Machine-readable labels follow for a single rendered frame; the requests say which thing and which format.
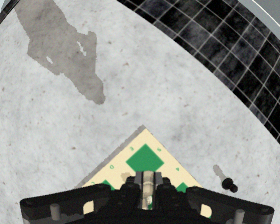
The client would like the green and cream chessboard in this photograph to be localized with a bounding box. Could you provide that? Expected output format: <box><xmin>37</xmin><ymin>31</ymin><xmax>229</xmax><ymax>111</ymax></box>
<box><xmin>82</xmin><ymin>129</ymin><xmax>203</xmax><ymax>193</ymax></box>

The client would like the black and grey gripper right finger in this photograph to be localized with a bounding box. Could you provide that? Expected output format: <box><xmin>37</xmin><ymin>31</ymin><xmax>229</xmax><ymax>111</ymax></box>
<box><xmin>152</xmin><ymin>172</ymin><xmax>275</xmax><ymax>224</ymax></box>

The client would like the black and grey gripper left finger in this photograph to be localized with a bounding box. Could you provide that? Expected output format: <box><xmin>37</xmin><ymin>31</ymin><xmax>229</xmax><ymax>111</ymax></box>
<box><xmin>19</xmin><ymin>171</ymin><xmax>144</xmax><ymax>224</ymax></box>

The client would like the white pawn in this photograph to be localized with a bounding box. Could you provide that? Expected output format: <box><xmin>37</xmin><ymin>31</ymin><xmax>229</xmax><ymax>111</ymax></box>
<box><xmin>143</xmin><ymin>170</ymin><xmax>153</xmax><ymax>196</ymax></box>

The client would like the black chess pawn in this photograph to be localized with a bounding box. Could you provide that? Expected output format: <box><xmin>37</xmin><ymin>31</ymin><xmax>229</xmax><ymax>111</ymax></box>
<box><xmin>222</xmin><ymin>178</ymin><xmax>238</xmax><ymax>193</ymax></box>

